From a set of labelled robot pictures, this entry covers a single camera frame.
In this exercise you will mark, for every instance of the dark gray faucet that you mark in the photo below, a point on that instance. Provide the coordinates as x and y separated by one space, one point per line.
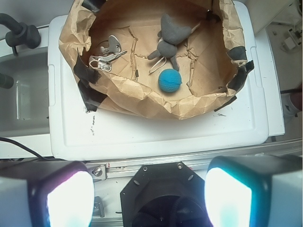
20 33

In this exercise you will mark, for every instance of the black octagonal mount plate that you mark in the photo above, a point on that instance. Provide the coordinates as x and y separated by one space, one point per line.
164 195

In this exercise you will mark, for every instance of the blue textured ball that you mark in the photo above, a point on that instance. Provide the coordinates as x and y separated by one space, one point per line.
169 80

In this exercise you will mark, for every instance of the gray plush mouse toy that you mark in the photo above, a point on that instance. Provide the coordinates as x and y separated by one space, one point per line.
170 36

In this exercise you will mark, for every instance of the silver key bunch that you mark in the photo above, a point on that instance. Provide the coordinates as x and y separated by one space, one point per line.
103 60

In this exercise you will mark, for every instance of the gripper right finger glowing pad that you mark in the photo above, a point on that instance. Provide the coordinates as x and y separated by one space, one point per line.
255 191

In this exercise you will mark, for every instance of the white sink basin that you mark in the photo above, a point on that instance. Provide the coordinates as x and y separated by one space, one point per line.
24 106

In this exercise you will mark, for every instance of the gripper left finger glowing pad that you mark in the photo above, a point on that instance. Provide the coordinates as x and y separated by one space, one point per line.
45 194

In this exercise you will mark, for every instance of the white plastic bin lid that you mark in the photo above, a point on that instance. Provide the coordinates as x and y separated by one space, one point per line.
76 134

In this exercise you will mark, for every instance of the aluminium frame rail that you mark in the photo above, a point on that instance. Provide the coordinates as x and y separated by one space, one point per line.
102 170

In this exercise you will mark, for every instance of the crumpled brown paper bag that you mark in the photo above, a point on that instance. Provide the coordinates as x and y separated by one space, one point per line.
158 59

